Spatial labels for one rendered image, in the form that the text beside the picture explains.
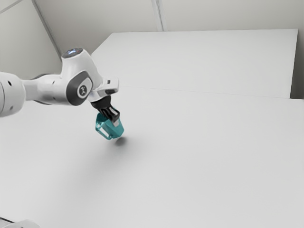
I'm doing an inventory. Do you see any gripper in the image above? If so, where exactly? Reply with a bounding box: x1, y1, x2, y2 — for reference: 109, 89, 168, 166
91, 95, 122, 127

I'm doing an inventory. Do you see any teal faceted mug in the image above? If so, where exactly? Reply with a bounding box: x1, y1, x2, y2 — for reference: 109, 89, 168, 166
95, 112, 125, 142

